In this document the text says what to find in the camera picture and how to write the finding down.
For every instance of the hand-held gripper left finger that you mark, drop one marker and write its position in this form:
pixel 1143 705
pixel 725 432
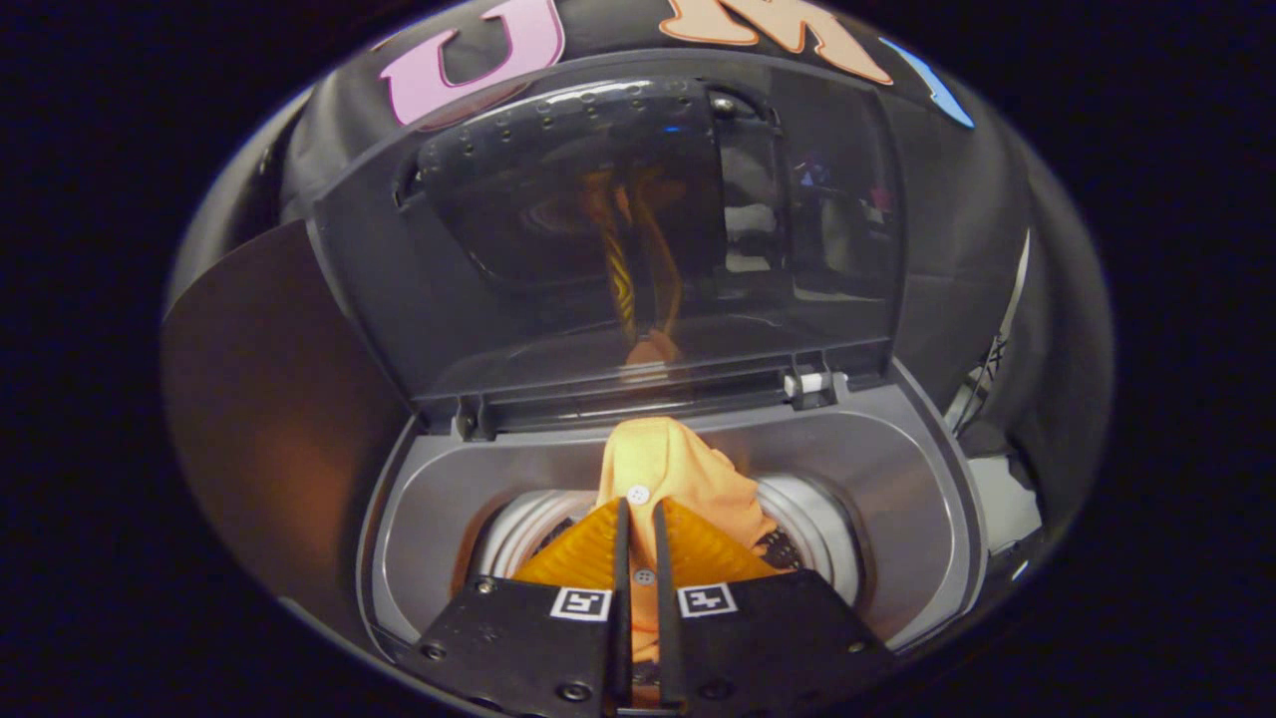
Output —
pixel 518 638

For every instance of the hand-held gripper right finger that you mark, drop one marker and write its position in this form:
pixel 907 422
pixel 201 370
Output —
pixel 778 638

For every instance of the orange garment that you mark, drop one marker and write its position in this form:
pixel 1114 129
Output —
pixel 678 469

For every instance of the grey cabinet with white door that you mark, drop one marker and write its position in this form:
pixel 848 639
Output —
pixel 269 399

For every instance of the black backdrop cloth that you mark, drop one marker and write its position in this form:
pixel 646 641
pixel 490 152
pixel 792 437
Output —
pixel 957 229

